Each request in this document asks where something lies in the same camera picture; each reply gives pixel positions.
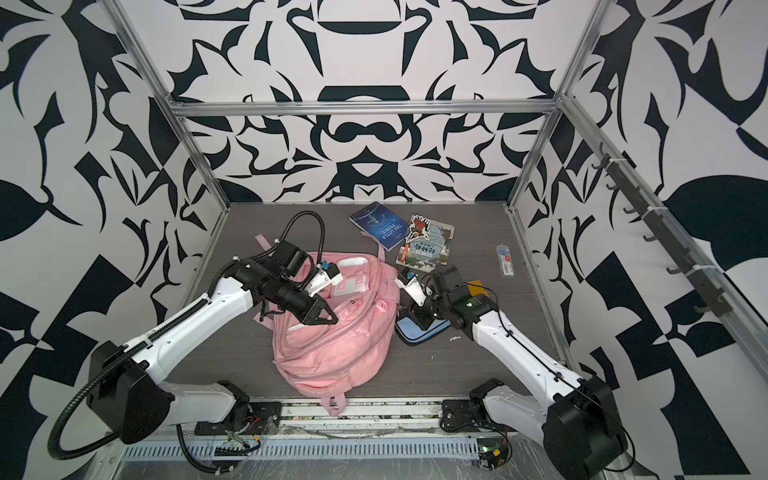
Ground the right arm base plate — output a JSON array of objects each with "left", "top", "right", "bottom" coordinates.
[{"left": 439, "top": 399, "right": 520, "bottom": 433}]

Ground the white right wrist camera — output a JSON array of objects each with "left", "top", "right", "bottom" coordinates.
[{"left": 395, "top": 268, "right": 427, "bottom": 306}]

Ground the aluminium front rail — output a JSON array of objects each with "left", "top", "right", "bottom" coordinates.
[{"left": 104, "top": 394, "right": 616, "bottom": 442}]

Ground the white perforated cable duct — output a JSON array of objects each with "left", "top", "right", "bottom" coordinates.
[{"left": 122, "top": 437, "right": 481, "bottom": 461}]

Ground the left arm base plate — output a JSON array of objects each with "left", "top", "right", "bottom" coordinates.
[{"left": 194, "top": 401, "right": 283, "bottom": 436}]

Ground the blue Little Prince book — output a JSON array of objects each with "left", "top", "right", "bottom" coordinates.
[{"left": 350, "top": 202, "right": 408, "bottom": 252}]

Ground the illustrated comic book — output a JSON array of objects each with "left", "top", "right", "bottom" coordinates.
[{"left": 396, "top": 214, "right": 455, "bottom": 273}]

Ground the wall hook rack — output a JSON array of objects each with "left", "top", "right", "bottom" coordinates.
[{"left": 593, "top": 146, "right": 733, "bottom": 317}]

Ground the blue pencil case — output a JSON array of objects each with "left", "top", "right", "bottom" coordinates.
[{"left": 395, "top": 312, "right": 451, "bottom": 346}]

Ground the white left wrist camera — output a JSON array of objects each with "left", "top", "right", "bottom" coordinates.
[{"left": 304, "top": 261, "right": 343, "bottom": 297}]

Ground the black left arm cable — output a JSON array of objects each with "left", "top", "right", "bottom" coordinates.
[{"left": 46, "top": 211, "right": 326, "bottom": 475}]

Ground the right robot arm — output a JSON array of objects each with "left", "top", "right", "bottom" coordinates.
[{"left": 397, "top": 265, "right": 635, "bottom": 479}]

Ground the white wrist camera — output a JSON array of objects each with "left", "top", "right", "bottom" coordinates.
[
  {"left": 304, "top": 261, "right": 343, "bottom": 297},
  {"left": 395, "top": 268, "right": 427, "bottom": 306}
]

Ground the pink student backpack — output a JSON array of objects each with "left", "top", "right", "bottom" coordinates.
[{"left": 254, "top": 246, "right": 400, "bottom": 417}]

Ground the yellow sticky note pad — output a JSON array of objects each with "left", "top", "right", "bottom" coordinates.
[{"left": 465, "top": 281, "right": 489, "bottom": 296}]

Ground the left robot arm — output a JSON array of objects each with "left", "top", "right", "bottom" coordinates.
[{"left": 86, "top": 242, "right": 342, "bottom": 444}]

